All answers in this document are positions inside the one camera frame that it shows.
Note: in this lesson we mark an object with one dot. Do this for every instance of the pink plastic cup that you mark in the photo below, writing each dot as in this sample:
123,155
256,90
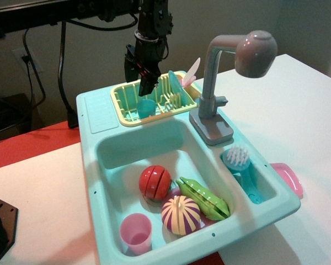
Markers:
136,233

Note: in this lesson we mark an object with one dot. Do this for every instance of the red toy tomato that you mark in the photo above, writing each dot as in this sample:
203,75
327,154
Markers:
154,182

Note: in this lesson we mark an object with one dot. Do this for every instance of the pink plastic plate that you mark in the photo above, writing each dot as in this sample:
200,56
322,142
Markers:
289,176

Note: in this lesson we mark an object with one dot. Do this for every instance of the teal dish brush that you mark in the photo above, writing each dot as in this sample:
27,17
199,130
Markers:
238,162

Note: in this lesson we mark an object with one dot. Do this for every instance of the purple striped toy onion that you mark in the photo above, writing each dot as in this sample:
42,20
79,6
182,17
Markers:
181,215

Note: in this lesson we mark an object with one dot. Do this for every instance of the black metal base plate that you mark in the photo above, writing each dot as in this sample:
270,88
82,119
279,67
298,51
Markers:
8,226

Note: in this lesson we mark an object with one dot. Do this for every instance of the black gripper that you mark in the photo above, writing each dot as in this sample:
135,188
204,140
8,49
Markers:
143,59

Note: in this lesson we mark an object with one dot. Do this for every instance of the teal plastic plate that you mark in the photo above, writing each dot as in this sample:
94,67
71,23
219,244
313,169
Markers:
178,90

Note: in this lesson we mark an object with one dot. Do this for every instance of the green toy pea pod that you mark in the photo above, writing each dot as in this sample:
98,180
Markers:
214,207

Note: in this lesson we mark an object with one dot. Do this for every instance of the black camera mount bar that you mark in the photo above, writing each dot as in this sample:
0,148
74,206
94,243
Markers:
29,14

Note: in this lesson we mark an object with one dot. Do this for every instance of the white wall outlet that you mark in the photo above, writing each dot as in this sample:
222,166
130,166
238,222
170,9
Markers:
27,67

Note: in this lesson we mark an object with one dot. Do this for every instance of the teal plastic cup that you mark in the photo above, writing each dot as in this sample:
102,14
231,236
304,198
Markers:
146,108

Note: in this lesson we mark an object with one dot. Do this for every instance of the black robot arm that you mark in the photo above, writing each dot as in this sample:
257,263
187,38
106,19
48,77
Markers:
154,22

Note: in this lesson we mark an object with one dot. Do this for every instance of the teal toy sink unit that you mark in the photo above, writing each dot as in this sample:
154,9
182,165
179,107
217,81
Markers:
114,156

